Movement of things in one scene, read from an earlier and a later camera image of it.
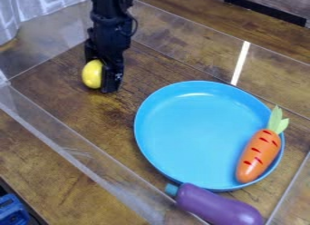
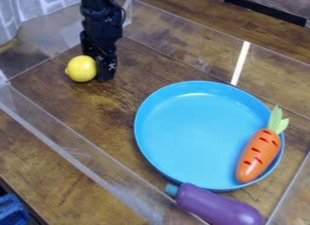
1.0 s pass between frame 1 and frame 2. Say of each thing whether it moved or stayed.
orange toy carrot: stayed
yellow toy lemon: moved
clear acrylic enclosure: stayed
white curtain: stayed
